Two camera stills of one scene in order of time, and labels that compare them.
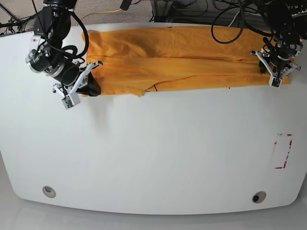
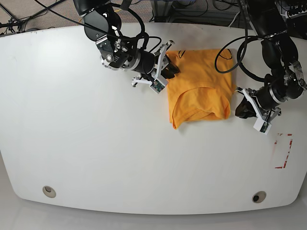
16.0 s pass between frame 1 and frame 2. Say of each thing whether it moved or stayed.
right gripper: moved
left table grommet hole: stayed
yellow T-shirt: moved
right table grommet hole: stayed
